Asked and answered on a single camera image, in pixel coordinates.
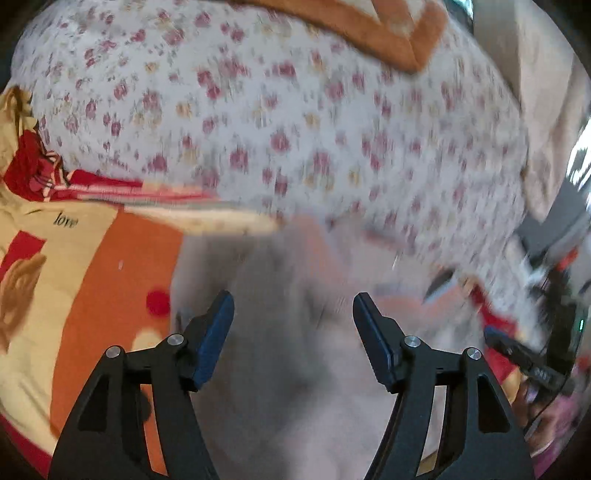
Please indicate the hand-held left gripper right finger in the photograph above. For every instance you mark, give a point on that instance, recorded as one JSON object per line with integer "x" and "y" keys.
{"x": 376, "y": 341}

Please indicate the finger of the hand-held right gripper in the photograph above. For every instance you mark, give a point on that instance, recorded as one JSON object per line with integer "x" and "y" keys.
{"x": 517, "y": 350}

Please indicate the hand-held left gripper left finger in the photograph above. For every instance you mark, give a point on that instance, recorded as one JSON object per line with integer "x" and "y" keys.
{"x": 214, "y": 337}

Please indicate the grey beige jacket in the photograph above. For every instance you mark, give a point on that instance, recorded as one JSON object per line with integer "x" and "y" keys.
{"x": 295, "y": 360}

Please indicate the pink cloth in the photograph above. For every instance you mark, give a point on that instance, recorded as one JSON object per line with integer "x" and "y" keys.
{"x": 554, "y": 415}

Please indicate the printed fleece blanket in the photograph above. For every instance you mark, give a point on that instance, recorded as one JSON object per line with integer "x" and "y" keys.
{"x": 92, "y": 286}

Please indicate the floral bed sheet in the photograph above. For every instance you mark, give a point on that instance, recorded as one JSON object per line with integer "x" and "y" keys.
{"x": 286, "y": 120}

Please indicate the beige cloth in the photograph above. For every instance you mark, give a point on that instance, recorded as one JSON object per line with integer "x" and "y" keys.
{"x": 540, "y": 92}

